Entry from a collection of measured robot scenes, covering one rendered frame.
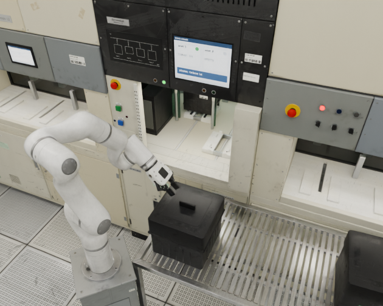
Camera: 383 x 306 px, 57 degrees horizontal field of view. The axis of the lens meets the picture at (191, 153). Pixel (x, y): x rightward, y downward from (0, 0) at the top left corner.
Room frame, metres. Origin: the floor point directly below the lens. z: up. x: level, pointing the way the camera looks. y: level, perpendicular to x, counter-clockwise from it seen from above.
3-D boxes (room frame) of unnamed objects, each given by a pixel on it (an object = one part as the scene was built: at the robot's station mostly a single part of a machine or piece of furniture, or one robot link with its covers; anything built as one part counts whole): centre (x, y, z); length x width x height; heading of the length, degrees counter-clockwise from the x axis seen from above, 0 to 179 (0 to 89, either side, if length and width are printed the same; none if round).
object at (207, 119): (2.21, -0.08, 0.89); 0.22 x 0.21 x 0.04; 157
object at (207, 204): (1.16, 0.02, 0.98); 0.29 x 0.29 x 0.13; 66
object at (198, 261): (1.16, 0.02, 0.85); 0.28 x 0.28 x 0.17; 66
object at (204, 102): (2.21, -0.08, 1.06); 0.24 x 0.20 x 0.32; 67
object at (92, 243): (1.03, 0.47, 1.07); 0.19 x 0.12 x 0.24; 51
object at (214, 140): (1.81, -0.20, 0.89); 0.22 x 0.21 x 0.04; 157
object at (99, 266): (1.01, 0.44, 0.85); 0.19 x 0.19 x 0.18
